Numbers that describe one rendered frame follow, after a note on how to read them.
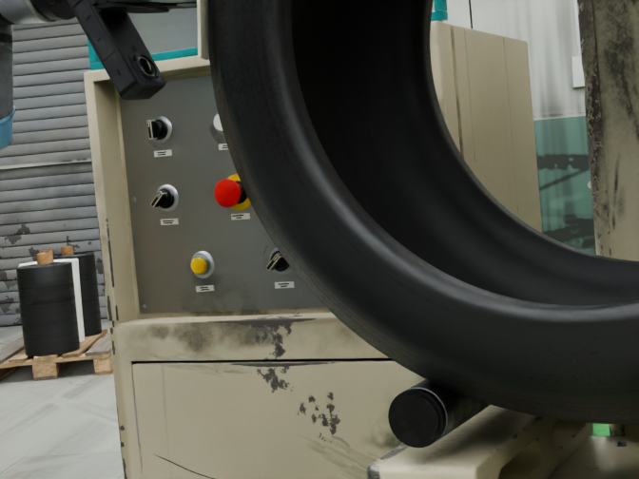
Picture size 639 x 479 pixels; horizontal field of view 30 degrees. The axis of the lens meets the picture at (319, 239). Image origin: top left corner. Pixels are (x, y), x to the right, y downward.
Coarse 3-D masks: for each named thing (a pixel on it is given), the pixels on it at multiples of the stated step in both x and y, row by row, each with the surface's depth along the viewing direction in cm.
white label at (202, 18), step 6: (198, 0) 90; (204, 0) 92; (198, 6) 90; (204, 6) 92; (198, 12) 90; (204, 12) 92; (198, 18) 90; (204, 18) 92; (198, 24) 90; (204, 24) 92; (198, 30) 90; (204, 30) 92; (198, 36) 90; (204, 36) 92; (198, 42) 90; (204, 42) 92; (198, 48) 90; (204, 48) 92; (198, 54) 90; (204, 54) 92
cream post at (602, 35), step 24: (600, 0) 117; (624, 0) 116; (600, 24) 117; (624, 24) 116; (600, 48) 117; (624, 48) 116; (600, 72) 117; (624, 72) 116; (600, 96) 118; (624, 96) 117; (600, 120) 118; (624, 120) 117; (600, 144) 118; (624, 144) 117; (600, 168) 118; (624, 168) 117; (600, 192) 118; (624, 192) 117; (600, 216) 119; (624, 216) 118; (600, 240) 119; (624, 240) 118; (624, 432) 119
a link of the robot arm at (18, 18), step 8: (0, 0) 110; (8, 0) 109; (16, 0) 109; (24, 0) 109; (32, 0) 109; (0, 8) 110; (8, 8) 110; (16, 8) 110; (24, 8) 109; (32, 8) 109; (8, 16) 111; (16, 16) 111; (24, 16) 110; (32, 16) 110; (40, 16) 110
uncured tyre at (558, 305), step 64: (256, 0) 87; (320, 0) 109; (384, 0) 113; (256, 64) 88; (320, 64) 110; (384, 64) 114; (256, 128) 89; (320, 128) 108; (384, 128) 114; (256, 192) 91; (320, 192) 86; (384, 192) 112; (448, 192) 112; (320, 256) 88; (384, 256) 85; (448, 256) 111; (512, 256) 110; (576, 256) 108; (384, 320) 86; (448, 320) 83; (512, 320) 81; (576, 320) 79; (448, 384) 87; (512, 384) 83; (576, 384) 80
